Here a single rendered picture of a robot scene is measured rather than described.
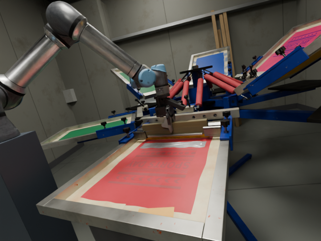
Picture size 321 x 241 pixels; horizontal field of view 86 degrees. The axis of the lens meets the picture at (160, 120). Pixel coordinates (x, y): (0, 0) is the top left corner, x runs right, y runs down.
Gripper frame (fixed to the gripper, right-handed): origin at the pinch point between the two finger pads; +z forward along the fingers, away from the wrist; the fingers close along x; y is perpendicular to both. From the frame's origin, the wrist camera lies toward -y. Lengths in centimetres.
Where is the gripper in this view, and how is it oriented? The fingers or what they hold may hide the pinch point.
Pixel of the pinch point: (173, 128)
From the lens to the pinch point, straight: 97.4
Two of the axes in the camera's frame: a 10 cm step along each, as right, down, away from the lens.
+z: 2.0, 9.5, 2.4
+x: -3.8, 3.0, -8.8
